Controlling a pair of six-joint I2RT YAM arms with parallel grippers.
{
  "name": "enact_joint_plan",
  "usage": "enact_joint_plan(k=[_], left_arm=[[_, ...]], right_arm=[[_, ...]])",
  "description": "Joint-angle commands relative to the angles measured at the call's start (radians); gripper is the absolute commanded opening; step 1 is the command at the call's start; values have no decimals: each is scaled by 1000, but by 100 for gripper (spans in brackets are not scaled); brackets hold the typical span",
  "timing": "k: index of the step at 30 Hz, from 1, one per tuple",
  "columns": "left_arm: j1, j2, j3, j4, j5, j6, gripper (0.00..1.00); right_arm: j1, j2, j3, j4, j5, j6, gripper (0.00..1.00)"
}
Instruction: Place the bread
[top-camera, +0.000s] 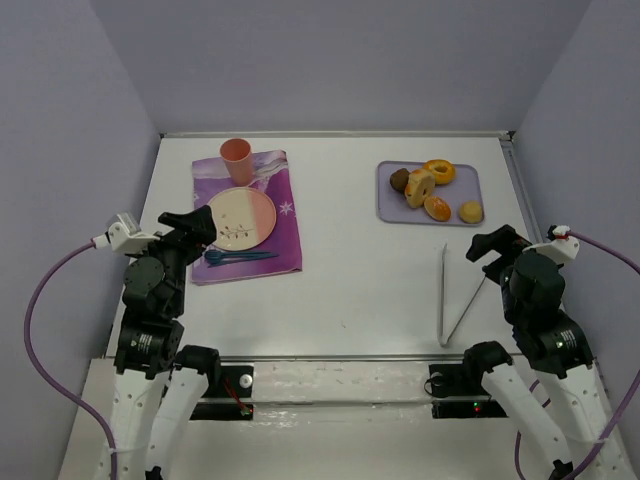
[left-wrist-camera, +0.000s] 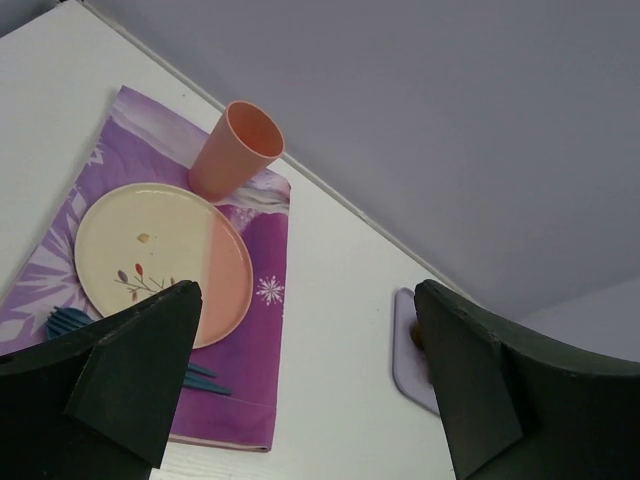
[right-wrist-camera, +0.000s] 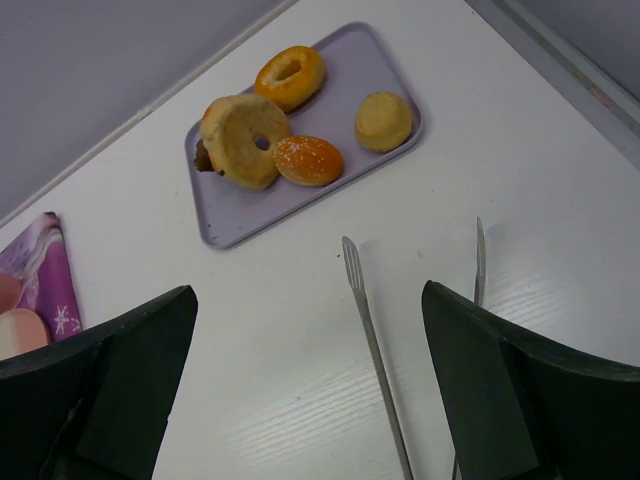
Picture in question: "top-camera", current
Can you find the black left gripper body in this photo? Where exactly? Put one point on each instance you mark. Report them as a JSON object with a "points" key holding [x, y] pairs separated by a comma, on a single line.
{"points": [[179, 236]]}

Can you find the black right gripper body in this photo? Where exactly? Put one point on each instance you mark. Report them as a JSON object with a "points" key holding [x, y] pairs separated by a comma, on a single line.
{"points": [[500, 255]]}

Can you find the metal tongs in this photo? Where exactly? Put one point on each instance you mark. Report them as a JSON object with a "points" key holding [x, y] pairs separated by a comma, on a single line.
{"points": [[458, 289]]}

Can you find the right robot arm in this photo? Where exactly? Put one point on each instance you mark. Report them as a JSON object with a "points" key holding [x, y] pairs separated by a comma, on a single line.
{"points": [[571, 437]]}

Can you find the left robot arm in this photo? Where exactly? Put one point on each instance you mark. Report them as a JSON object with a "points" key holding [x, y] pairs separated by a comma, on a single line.
{"points": [[150, 332]]}

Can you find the orange oval bread roll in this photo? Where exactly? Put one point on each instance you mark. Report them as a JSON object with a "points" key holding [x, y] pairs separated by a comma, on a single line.
{"points": [[437, 208]]}

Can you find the blue plastic spoon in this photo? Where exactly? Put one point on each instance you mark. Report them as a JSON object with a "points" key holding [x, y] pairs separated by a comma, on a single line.
{"points": [[218, 257]]}

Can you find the round yellow bun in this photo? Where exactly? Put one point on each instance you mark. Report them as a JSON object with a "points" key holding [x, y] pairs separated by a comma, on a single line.
{"points": [[471, 212]]}

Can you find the cream and pink plate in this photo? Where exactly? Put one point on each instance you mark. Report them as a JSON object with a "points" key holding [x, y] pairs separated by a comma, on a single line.
{"points": [[244, 218]]}

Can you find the lilac plastic tray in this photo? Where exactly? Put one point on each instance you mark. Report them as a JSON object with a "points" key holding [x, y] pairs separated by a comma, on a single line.
{"points": [[392, 207]]}

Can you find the blue plastic fork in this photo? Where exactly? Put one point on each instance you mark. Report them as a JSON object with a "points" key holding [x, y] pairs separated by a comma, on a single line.
{"points": [[238, 261]]}

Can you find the pink plastic cup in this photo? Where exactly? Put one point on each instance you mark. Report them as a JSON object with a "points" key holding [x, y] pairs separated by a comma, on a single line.
{"points": [[237, 156]]}

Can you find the glazed yellow donut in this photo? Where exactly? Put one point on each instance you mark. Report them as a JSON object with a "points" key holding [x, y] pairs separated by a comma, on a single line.
{"points": [[443, 171]]}

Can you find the speckled bagel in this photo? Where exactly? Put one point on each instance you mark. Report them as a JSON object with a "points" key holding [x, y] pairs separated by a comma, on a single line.
{"points": [[420, 185]]}

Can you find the purple patterned cloth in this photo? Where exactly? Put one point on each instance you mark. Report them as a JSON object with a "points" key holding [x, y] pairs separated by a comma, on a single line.
{"points": [[271, 176]]}

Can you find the brown chocolate bun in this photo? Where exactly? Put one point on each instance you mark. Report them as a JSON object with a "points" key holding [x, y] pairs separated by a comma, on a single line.
{"points": [[399, 180]]}

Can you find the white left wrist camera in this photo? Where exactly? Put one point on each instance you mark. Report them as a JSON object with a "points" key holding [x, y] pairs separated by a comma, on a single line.
{"points": [[124, 236]]}

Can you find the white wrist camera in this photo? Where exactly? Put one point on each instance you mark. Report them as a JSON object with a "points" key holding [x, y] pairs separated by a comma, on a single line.
{"points": [[561, 247], [124, 236]]}

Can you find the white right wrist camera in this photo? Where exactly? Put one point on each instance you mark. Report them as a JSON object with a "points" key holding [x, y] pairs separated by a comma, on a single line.
{"points": [[561, 247]]}

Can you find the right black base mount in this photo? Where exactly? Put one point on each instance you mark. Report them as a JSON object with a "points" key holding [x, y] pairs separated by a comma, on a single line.
{"points": [[457, 396]]}

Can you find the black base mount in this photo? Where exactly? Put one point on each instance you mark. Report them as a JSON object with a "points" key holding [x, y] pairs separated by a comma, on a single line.
{"points": [[457, 396], [230, 399]]}

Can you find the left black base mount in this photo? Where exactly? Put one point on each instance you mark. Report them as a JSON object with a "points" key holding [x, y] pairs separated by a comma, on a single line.
{"points": [[230, 399]]}

